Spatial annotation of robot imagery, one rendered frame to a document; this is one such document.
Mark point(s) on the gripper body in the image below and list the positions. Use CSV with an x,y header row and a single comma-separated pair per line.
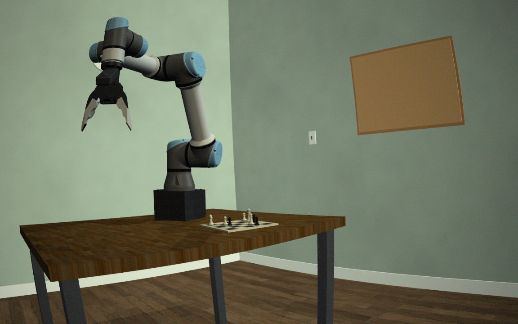
x,y
108,94

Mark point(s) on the black and cream chessboard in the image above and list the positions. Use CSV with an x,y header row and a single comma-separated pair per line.
x,y
238,225

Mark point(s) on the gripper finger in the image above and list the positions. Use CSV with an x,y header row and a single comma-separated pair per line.
x,y
91,105
123,105

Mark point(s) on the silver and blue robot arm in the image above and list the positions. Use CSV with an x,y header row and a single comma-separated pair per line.
x,y
186,69

